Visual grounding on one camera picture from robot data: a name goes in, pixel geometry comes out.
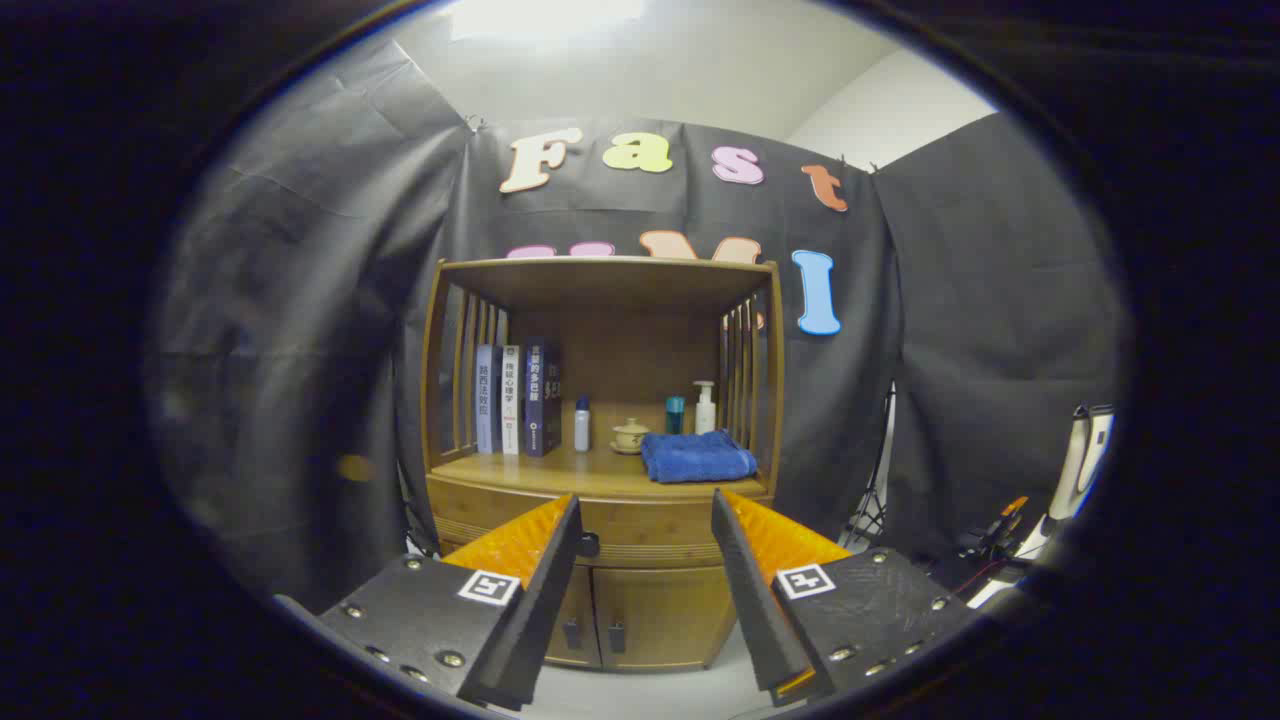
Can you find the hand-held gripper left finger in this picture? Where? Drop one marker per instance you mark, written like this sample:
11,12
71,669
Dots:
545,610

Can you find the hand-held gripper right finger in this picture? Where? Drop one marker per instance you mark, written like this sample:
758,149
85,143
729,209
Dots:
755,610

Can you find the wooden drawer with black knob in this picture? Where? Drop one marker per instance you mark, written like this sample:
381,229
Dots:
645,520

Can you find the wooden cabinet door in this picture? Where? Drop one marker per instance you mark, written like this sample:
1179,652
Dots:
578,625
670,610

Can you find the wooden countertop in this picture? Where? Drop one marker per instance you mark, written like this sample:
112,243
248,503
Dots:
560,468

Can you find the wooden cabinet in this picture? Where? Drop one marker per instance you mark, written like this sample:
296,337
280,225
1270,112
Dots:
600,280

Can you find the folded blue towel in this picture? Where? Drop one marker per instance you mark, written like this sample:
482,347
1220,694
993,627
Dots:
698,458

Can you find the small white bottle blue cap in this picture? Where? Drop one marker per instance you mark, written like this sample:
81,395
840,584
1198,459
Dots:
582,428

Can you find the beige lidded tea cup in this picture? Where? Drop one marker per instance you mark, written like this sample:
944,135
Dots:
630,437

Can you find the white pump bottle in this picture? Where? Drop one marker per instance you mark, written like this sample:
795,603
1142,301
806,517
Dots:
705,415

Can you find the teal bottle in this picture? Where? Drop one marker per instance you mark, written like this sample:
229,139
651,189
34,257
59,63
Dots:
675,417

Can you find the white book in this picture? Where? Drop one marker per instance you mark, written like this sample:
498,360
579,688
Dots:
511,400

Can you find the dark blue book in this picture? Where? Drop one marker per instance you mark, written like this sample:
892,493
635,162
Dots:
540,395

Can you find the light blue book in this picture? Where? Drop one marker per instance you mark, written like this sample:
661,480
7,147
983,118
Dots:
486,400

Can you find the orange black tool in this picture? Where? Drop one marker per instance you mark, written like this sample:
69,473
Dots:
1012,515

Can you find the white machine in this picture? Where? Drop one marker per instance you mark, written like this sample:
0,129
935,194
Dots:
1075,470

